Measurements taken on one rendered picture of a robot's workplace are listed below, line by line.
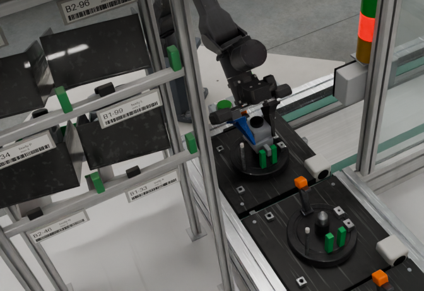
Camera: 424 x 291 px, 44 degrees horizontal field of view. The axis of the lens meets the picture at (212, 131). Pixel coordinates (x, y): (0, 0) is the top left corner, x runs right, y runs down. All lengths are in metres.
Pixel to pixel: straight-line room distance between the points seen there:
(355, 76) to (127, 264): 0.65
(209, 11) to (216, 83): 0.54
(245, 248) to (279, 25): 2.46
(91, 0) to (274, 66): 1.14
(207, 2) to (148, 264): 0.60
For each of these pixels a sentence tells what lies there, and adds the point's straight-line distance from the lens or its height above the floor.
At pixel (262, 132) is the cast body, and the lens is 1.15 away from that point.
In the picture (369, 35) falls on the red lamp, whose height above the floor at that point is 1.33.
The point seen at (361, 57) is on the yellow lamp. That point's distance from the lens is 1.03.
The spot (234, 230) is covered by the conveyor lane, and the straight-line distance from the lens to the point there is 1.14.
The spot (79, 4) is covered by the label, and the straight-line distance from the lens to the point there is 0.60.
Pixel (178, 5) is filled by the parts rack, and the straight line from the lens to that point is 0.64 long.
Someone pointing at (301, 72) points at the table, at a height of 0.86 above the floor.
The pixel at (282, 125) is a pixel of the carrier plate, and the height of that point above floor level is 0.97.
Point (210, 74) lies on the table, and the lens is 1.67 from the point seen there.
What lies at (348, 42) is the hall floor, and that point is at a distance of 3.27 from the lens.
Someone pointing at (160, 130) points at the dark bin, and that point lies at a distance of 0.81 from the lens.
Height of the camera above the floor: 1.89
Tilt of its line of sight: 44 degrees down
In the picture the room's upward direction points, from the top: 9 degrees counter-clockwise
